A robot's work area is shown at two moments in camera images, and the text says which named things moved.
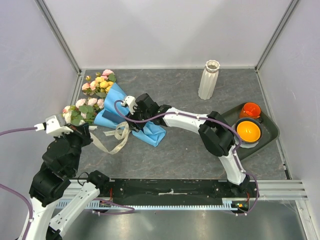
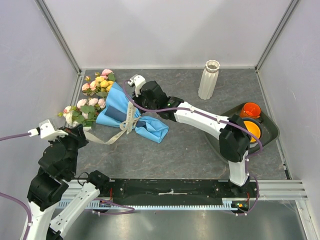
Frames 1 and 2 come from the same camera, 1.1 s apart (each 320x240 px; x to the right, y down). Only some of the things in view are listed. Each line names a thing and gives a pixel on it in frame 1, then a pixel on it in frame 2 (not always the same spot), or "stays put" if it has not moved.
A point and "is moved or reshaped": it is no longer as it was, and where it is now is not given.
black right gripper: x=133 y=126 -> x=137 y=99
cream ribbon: x=115 y=132 is moved or reshaped
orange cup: x=250 y=110 stays put
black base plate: x=164 y=192 stays put
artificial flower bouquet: x=83 y=111 stays put
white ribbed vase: x=208 y=80 stays put
